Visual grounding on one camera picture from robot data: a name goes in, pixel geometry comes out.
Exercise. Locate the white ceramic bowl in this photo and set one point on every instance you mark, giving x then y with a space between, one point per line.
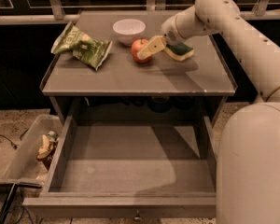
129 30

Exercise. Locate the metal drawer knob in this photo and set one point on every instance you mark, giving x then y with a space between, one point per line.
137 216

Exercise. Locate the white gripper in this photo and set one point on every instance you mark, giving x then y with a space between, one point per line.
169 30

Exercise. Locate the green yellow sponge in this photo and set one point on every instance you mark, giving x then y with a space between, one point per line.
179 52

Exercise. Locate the open grey top drawer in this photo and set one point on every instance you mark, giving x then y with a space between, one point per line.
111 169

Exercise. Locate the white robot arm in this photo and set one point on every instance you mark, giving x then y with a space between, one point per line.
248 156

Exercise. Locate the black stand with cables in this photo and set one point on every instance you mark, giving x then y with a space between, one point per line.
10 189

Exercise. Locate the green chip bag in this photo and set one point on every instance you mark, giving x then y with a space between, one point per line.
83 47

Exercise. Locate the metal window railing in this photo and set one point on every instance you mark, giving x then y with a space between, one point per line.
115 6

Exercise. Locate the grey cabinet with top surface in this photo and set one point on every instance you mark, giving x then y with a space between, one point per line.
203 74

